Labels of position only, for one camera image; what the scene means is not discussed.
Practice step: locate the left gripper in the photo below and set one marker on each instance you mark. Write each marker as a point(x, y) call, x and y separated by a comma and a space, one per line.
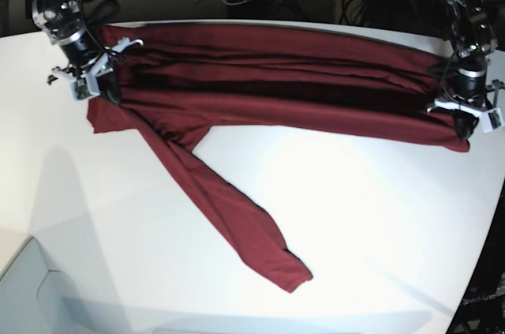
point(469, 99)

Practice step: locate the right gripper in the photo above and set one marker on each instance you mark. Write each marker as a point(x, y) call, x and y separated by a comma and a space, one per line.
point(97, 71)

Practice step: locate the dark red t-shirt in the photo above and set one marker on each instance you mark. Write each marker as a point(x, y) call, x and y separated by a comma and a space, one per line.
point(185, 80)

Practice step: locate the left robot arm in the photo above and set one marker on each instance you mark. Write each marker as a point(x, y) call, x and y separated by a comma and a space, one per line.
point(472, 40)

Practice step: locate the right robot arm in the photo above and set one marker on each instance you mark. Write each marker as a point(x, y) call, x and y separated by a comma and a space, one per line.
point(66, 26)

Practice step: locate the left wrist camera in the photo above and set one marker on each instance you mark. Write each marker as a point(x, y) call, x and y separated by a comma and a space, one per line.
point(492, 120)

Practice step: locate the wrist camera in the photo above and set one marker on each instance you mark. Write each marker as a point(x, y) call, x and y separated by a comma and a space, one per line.
point(492, 120)
point(80, 90)

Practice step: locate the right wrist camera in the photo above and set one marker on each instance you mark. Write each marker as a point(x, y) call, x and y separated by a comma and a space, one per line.
point(80, 90)

